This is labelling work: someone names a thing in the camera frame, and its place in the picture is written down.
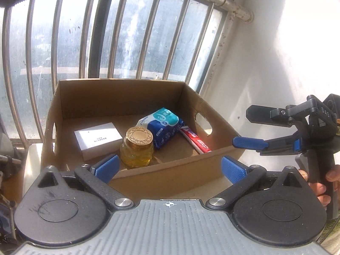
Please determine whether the metal window railing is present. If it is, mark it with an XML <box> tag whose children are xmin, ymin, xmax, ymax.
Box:
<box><xmin>0</xmin><ymin>0</ymin><xmax>255</xmax><ymax>144</ymax></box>

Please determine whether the glass jar with gold lid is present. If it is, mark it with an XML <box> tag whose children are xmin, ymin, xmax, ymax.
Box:
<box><xmin>120</xmin><ymin>127</ymin><xmax>154</xmax><ymax>169</ymax></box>

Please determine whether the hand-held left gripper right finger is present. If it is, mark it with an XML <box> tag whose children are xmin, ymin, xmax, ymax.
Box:
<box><xmin>206</xmin><ymin>156</ymin><xmax>306</xmax><ymax>210</ymax></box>

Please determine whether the person's right hand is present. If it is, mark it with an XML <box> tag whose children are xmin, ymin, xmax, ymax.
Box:
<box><xmin>298</xmin><ymin>164</ymin><xmax>340</xmax><ymax>208</ymax></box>

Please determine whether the blue wet wipes pack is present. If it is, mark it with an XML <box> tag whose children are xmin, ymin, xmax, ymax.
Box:
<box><xmin>137</xmin><ymin>108</ymin><xmax>185</xmax><ymax>150</ymax></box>

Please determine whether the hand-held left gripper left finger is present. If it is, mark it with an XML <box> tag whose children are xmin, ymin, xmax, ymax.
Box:
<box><xmin>36</xmin><ymin>154</ymin><xmax>135</xmax><ymax>210</ymax></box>

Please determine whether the brown cardboard box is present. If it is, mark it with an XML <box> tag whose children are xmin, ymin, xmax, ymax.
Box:
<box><xmin>40</xmin><ymin>78</ymin><xmax>246</xmax><ymax>200</ymax></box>

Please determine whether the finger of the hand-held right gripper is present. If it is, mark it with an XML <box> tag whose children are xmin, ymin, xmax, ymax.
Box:
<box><xmin>232</xmin><ymin>135</ymin><xmax>302</xmax><ymax>156</ymax></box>
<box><xmin>246</xmin><ymin>104</ymin><xmax>295</xmax><ymax>127</ymax></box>

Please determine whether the red toothpaste tube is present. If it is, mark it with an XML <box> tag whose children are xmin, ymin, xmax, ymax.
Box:
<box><xmin>179</xmin><ymin>126</ymin><xmax>213</xmax><ymax>154</ymax></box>

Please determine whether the small white box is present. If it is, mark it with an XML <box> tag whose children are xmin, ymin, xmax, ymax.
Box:
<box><xmin>74</xmin><ymin>122</ymin><xmax>123</xmax><ymax>162</ymax></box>

